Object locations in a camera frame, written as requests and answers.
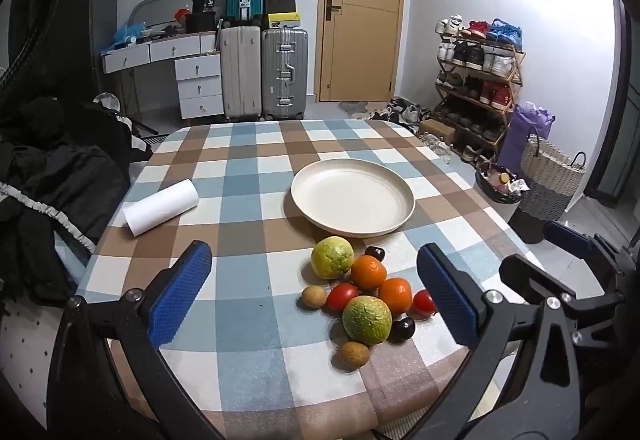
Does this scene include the pile of black clothes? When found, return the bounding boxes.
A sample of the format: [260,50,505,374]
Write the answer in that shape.
[0,95,153,306]

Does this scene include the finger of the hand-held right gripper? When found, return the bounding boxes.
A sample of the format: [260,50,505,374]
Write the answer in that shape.
[499,254,626,321]
[544,220,640,283]

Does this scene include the brown cardboard box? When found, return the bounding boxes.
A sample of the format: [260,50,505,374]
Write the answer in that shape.
[419,119,457,145]

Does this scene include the trash bin with black liner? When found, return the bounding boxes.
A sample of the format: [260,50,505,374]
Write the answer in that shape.
[475,165,531,223]

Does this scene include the wooden shoe rack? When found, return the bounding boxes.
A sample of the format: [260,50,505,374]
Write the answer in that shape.
[432,32,526,161]

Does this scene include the orange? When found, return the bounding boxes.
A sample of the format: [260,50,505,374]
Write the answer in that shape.
[378,277,413,316]
[350,255,388,291]

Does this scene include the blue plastic bag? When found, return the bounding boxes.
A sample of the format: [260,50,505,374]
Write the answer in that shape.
[114,20,148,46]

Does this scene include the small brown fruit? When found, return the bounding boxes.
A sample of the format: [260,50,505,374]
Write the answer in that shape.
[334,341,371,371]
[301,285,327,309]

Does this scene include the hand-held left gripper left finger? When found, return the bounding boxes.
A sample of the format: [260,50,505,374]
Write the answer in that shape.
[47,241,226,440]

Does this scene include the cream round plate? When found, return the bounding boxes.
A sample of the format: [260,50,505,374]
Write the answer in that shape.
[290,159,416,238]

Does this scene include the grey arched mirror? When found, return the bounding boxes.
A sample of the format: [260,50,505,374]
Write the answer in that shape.
[131,0,194,38]

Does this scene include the white dotted cloth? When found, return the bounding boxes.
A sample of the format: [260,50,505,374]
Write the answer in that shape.
[0,307,66,426]

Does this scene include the red tomato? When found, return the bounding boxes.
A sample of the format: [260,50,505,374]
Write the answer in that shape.
[412,289,438,318]
[326,282,362,313]

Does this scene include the beige suitcase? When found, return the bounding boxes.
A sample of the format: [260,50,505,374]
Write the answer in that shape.
[219,25,263,122]

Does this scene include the white desk with drawers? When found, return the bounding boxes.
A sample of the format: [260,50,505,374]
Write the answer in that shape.
[102,32,223,119]

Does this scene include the dark grey cabinet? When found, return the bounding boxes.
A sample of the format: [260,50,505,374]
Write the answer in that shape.
[50,0,118,101]

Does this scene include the clear plastic bottles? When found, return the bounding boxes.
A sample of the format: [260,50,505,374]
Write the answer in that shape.
[419,132,453,166]

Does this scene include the purple bag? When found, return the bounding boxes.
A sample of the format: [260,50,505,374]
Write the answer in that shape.
[497,102,556,176]

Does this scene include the woven laundry basket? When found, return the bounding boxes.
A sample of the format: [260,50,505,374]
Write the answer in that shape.
[510,134,587,243]

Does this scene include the silver suitcase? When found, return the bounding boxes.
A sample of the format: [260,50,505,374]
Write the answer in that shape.
[261,27,309,121]

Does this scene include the scattered sneakers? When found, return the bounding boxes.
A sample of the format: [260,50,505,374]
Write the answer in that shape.
[370,97,427,126]

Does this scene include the green guava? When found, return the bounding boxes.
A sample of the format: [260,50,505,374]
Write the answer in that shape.
[342,296,393,347]

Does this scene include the shoe rack with shoes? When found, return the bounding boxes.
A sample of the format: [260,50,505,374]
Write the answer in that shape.
[434,15,526,163]

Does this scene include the wooden door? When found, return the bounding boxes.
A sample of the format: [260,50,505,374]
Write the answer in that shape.
[317,0,406,103]

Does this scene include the white paper towel roll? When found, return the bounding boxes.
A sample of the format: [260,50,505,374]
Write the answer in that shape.
[122,178,200,237]

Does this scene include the checkered tablecloth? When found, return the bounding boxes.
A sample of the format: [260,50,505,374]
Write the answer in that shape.
[75,119,546,440]

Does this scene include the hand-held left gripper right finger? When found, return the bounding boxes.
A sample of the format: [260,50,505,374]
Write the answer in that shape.
[400,242,593,440]

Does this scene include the stack of shoe boxes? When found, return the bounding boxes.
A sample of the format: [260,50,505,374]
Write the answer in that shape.
[264,0,299,28]

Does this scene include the yellow-green guava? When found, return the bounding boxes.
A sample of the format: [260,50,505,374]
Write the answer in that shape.
[311,237,354,280]

